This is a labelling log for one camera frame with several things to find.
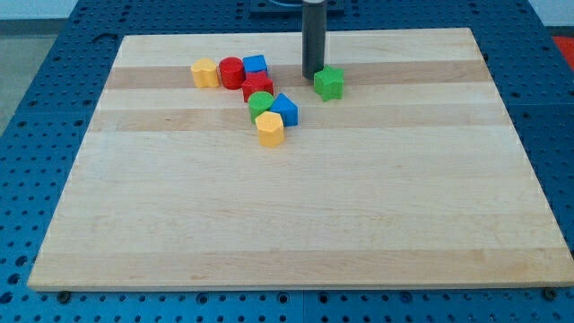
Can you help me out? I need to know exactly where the green star block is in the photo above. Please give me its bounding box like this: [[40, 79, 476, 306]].
[[314, 65, 344, 101]]

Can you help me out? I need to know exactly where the red star block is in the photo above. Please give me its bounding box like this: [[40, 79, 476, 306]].
[[241, 71, 274, 102]]

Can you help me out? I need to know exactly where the yellow hexagon block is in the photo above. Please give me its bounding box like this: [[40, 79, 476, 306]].
[[255, 111, 284, 148]]

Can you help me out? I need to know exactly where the blue triangle block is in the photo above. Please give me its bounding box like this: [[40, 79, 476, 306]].
[[270, 93, 299, 127]]

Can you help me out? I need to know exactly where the green cylinder block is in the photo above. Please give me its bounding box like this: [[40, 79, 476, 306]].
[[248, 92, 274, 123]]

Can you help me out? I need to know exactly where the blue cube block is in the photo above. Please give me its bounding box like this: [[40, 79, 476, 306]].
[[242, 55, 268, 74]]

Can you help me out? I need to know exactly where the red cylinder block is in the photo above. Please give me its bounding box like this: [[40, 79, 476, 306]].
[[219, 57, 246, 90]]

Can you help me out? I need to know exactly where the yellow heart block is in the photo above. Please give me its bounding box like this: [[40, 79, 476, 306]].
[[190, 58, 220, 88]]

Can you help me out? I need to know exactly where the light wooden board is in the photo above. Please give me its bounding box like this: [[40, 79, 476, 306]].
[[28, 28, 573, 292]]

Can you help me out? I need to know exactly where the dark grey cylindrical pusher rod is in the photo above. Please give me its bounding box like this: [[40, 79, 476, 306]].
[[301, 0, 326, 80]]

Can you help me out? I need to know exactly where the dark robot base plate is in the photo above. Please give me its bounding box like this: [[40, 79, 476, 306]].
[[247, 0, 345, 17]]

